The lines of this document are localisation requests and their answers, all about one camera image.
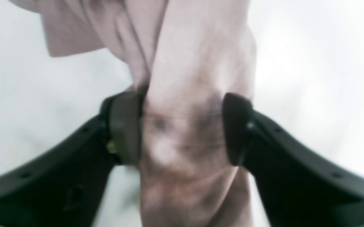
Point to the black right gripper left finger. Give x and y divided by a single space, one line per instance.
64 186

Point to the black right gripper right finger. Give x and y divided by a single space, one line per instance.
298 187

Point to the mauve T-shirt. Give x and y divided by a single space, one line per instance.
184 55

